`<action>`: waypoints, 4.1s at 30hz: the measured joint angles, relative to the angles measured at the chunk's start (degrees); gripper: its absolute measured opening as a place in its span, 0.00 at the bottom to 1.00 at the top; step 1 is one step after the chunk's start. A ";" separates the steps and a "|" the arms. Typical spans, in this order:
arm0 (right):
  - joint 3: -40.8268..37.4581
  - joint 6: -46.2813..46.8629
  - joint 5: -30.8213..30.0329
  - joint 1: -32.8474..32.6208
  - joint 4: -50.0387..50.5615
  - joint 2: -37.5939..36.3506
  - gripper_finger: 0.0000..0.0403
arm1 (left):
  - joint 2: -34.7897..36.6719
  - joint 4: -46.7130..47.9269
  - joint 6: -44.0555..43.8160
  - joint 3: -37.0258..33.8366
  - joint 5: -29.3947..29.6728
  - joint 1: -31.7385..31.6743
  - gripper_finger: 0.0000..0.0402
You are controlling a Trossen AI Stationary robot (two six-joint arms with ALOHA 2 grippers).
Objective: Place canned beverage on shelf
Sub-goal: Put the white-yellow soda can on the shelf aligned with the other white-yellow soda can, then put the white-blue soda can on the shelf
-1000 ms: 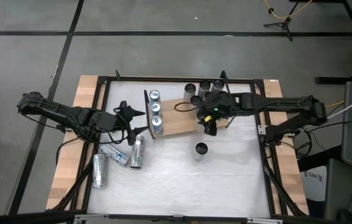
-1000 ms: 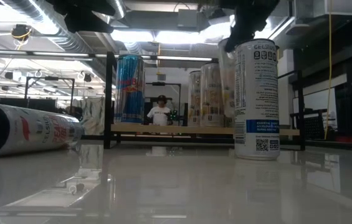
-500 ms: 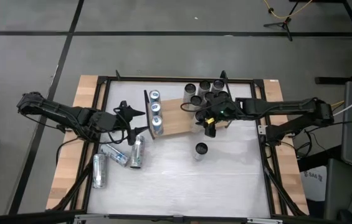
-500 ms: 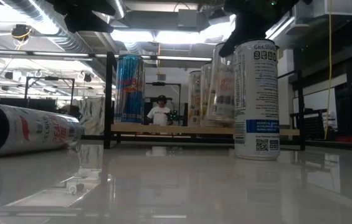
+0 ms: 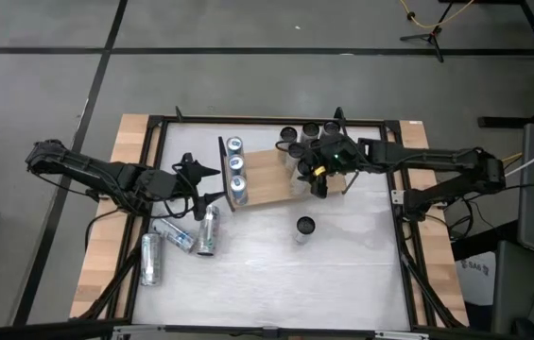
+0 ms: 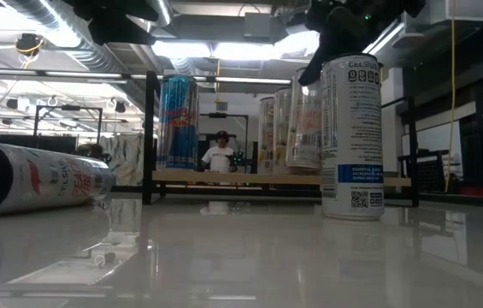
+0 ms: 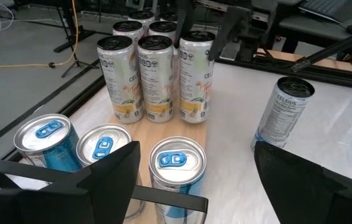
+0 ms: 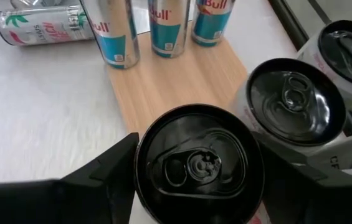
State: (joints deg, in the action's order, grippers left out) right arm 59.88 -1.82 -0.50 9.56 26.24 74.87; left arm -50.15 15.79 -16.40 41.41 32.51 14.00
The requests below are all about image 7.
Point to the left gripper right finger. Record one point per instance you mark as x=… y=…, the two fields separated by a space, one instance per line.
x=312 y=199

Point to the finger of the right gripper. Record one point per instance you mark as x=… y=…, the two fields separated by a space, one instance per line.
x=230 y=28
x=184 y=18

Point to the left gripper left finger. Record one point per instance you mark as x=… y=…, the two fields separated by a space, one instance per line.
x=101 y=193

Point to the Celsius Peach Vibe can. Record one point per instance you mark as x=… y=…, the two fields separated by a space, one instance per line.
x=141 y=15
x=128 y=26
x=170 y=16

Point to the Celsius Tropical Vibe can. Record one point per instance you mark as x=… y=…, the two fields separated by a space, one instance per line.
x=155 y=77
x=196 y=77
x=119 y=77
x=162 y=27

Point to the blue silver Red Bull can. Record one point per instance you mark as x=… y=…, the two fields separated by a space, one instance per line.
x=177 y=174
x=104 y=140
x=48 y=143

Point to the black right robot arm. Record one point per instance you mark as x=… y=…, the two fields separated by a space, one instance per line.
x=250 y=43

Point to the wooden tray board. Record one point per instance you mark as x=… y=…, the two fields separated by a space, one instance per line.
x=150 y=133

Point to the Celsius can with blue base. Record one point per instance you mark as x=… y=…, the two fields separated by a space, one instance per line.
x=281 y=115

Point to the white table mat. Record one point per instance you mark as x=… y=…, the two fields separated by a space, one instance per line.
x=241 y=124

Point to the dark keyboard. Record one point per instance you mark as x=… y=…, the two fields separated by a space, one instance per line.
x=328 y=7

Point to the black tripod stand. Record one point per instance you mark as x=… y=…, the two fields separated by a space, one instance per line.
x=76 y=61

